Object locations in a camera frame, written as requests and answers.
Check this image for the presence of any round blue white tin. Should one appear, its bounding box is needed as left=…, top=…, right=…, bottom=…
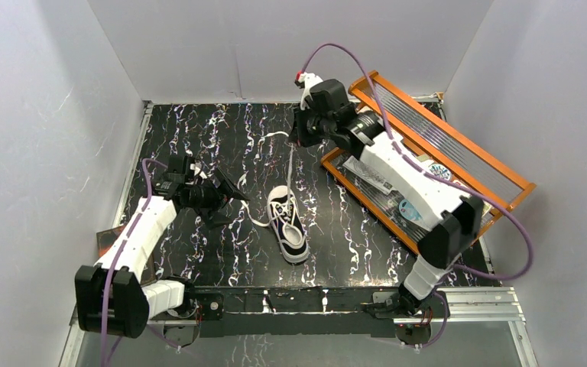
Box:
left=428, top=163, right=452, bottom=180

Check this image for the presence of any black white sneaker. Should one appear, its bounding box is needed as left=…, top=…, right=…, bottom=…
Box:
left=267, top=185, right=310, bottom=265

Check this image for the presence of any orange wooden tiered shelf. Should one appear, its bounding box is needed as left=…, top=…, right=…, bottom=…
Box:
left=321, top=71, right=536, bottom=254

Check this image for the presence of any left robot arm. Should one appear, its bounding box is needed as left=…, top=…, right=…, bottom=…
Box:
left=74, top=155, right=247, bottom=338

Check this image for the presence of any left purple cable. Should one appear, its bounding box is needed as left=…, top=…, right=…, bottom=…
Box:
left=99, top=158, right=170, bottom=367

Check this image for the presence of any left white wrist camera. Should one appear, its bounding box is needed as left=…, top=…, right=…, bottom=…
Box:
left=190, top=161, right=208, bottom=180

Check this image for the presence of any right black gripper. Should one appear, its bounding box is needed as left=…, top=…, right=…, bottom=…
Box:
left=290, top=101, right=336, bottom=148

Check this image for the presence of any brown book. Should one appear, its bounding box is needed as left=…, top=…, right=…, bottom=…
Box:
left=96, top=226, right=157, bottom=287

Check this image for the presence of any black base frame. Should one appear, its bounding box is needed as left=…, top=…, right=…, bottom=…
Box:
left=149, top=286, right=449, bottom=350

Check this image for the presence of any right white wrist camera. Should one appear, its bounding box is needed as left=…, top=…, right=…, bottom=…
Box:
left=294, top=71, right=323, bottom=110

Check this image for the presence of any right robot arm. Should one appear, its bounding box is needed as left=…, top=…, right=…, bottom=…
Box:
left=291, top=73, right=484, bottom=317

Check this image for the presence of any grey patterned packet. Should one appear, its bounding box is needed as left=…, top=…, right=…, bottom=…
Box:
left=342, top=156, right=394, bottom=195

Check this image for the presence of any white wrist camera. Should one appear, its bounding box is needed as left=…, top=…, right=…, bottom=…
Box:
left=294, top=71, right=323, bottom=110
left=190, top=161, right=208, bottom=180

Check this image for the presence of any light blue oval packet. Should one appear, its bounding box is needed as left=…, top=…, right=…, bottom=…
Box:
left=398, top=200, right=423, bottom=225

